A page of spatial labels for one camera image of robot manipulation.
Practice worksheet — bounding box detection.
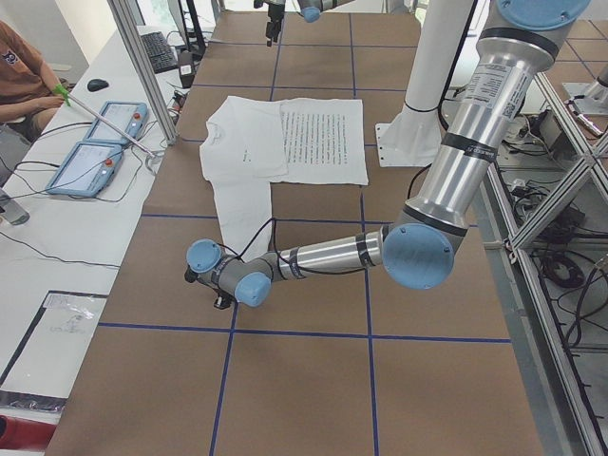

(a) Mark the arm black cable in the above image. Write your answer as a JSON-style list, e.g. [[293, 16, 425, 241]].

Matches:
[[216, 217, 305, 276]]

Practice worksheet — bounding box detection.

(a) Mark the clear plastic document sleeve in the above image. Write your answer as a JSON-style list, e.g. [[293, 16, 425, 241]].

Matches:
[[1, 290, 107, 413]]

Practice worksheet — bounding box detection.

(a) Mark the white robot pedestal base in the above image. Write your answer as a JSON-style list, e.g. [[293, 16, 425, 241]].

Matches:
[[376, 1, 476, 167]]

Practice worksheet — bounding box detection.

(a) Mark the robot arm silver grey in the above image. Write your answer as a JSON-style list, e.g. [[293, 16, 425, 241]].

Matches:
[[184, 1, 587, 308], [253, 0, 352, 47]]

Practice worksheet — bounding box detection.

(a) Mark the blue teach pendant near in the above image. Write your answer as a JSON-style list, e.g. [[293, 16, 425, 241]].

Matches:
[[45, 142, 124, 198]]

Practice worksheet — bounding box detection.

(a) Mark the blue teach pendant far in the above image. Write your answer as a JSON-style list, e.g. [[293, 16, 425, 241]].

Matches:
[[85, 101, 148, 146]]

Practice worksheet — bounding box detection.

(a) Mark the black keyboard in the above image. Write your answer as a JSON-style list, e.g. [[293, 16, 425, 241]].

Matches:
[[140, 31, 178, 74]]

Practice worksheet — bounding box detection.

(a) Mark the long metal rod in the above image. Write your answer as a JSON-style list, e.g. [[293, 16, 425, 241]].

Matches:
[[51, 84, 162, 160]]

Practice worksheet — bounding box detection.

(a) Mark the white side desk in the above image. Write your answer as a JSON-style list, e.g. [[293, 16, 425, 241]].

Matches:
[[0, 26, 191, 414]]

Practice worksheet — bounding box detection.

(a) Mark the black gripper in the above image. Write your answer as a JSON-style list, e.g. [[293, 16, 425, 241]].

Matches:
[[213, 289, 236, 310], [265, 2, 285, 47]]

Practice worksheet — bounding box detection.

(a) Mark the white long-sleeve printed t-shirt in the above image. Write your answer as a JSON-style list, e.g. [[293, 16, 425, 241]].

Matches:
[[199, 96, 369, 260]]

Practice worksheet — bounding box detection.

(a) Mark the blue teach pendant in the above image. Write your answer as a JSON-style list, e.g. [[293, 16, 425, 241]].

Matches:
[[85, 101, 148, 146], [45, 142, 124, 198]]

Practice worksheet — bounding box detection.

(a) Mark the person in orange shirt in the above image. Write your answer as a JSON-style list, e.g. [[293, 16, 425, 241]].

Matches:
[[1, 22, 64, 143]]

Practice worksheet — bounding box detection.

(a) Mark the black computer mouse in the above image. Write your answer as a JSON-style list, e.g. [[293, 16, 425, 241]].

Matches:
[[86, 78, 109, 92]]

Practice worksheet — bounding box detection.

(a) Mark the aluminium frame post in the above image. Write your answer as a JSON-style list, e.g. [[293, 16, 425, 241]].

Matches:
[[107, 0, 178, 145]]

